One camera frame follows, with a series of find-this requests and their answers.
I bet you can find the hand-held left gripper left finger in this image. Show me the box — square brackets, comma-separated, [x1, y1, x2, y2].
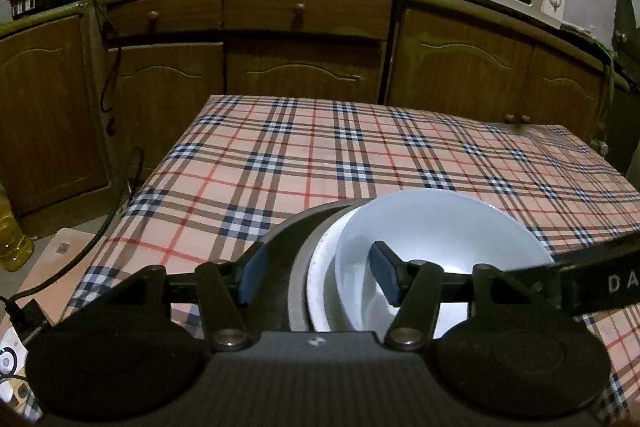
[100, 243, 267, 352]

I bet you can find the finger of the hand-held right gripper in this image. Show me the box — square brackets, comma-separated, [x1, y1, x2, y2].
[504, 257, 562, 282]

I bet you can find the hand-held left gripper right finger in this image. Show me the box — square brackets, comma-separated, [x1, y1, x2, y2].
[370, 241, 548, 352]

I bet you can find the steel bowl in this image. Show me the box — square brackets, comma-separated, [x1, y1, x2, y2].
[261, 199, 366, 333]

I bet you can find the large white bowl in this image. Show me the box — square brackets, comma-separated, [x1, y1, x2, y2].
[306, 206, 361, 333]

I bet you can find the small white bowl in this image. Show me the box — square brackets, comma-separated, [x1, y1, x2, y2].
[334, 188, 557, 342]

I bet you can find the plaid tablecloth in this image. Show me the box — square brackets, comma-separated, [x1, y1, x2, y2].
[20, 94, 640, 425]

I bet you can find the cardboard box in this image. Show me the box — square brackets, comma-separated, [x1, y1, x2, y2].
[30, 227, 108, 328]

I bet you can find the wooden kitchen cabinet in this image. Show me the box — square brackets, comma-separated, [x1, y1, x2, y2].
[0, 0, 631, 225]

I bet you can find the dark green door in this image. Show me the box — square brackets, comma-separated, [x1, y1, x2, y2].
[607, 0, 640, 148]

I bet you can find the cooking oil bottle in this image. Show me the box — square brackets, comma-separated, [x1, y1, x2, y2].
[0, 184, 35, 273]

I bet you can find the white power strip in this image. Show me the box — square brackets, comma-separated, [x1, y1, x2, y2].
[0, 324, 31, 408]

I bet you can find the black induction cooker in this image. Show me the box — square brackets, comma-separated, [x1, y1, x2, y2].
[5, 0, 96, 20]

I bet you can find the green cord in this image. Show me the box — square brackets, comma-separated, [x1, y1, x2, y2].
[587, 34, 618, 108]

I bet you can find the black power cable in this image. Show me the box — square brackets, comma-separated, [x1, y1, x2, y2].
[87, 0, 123, 114]

